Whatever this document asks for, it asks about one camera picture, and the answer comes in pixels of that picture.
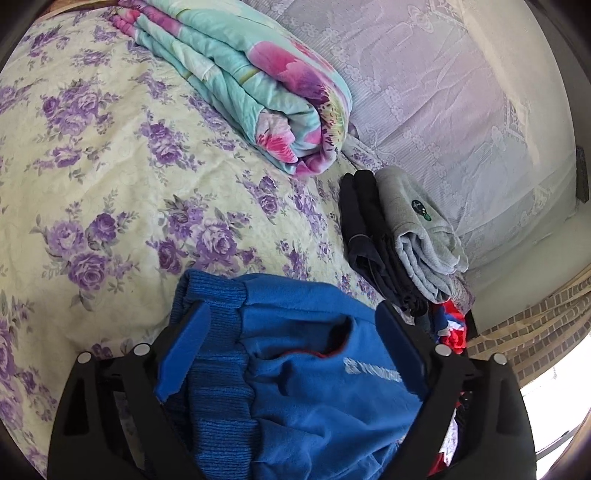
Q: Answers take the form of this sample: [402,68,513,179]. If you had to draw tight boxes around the folded grey pants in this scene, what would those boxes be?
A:
[375,166,470,303]

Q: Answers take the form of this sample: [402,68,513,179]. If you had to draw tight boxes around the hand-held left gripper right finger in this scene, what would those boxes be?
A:
[375,300,537,480]

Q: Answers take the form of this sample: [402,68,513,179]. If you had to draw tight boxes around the purple floral bed sheet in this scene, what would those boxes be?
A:
[0,9,476,480]

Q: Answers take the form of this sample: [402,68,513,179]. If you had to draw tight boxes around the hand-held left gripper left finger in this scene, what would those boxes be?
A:
[48,301,213,480]

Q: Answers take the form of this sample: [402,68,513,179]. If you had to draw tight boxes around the blue pants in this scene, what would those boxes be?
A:
[159,270,437,480]

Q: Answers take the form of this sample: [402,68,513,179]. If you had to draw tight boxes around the dark wall fixture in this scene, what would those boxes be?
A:
[576,147,591,202]

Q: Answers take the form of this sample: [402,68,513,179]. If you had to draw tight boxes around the red and blue clothing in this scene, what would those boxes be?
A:
[425,298,476,480]

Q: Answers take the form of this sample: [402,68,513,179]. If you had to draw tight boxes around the orange brown cloth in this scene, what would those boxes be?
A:
[48,0,122,17]

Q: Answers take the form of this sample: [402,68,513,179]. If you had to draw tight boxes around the brick pattern cloth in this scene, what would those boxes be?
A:
[475,272,591,386]

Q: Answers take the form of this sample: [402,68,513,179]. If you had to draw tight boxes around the folded turquoise pink floral blanket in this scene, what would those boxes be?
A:
[113,0,354,178]

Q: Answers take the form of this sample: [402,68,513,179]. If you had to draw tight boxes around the folded black pants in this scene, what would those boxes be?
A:
[339,170,430,317]

